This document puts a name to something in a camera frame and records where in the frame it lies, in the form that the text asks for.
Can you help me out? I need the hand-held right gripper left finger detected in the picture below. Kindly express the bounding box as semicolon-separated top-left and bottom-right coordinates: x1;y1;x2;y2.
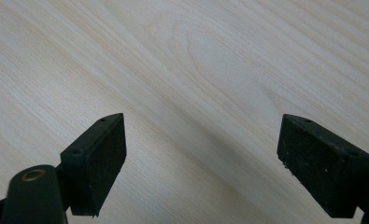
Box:
60;112;128;217

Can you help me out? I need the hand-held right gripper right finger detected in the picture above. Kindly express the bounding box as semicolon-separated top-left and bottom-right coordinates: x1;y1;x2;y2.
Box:
277;113;369;219

